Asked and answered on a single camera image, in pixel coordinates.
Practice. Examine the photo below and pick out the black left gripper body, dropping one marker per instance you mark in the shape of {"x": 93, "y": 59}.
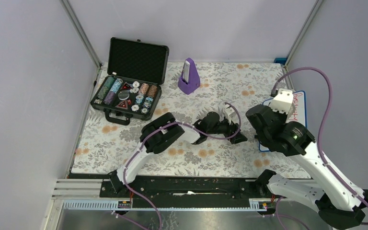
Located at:
{"x": 223, "y": 128}

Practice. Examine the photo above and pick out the blue framed whiteboard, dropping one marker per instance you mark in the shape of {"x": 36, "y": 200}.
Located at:
{"x": 297, "y": 112}

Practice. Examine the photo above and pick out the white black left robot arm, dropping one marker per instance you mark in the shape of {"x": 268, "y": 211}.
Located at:
{"x": 158, "y": 135}

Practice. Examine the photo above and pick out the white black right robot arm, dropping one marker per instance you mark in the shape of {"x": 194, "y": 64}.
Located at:
{"x": 336, "y": 205}

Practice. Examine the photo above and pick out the purple metronome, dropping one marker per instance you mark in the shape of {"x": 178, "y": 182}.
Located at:
{"x": 189, "y": 80}

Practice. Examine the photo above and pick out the black poker chip case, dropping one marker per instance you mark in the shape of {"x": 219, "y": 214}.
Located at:
{"x": 132, "y": 88}

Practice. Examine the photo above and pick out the floral table mat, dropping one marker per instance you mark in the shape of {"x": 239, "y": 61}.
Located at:
{"x": 104, "y": 146}

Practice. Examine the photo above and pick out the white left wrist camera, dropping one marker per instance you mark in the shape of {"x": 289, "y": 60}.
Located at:
{"x": 229, "y": 114}

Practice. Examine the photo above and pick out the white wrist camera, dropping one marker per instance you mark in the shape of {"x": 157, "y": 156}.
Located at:
{"x": 282, "y": 102}
{"x": 229, "y": 114}

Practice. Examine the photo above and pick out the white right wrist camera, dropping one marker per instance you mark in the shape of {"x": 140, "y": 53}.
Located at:
{"x": 282, "y": 102}

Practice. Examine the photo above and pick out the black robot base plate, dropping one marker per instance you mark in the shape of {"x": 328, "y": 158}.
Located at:
{"x": 187, "y": 192}

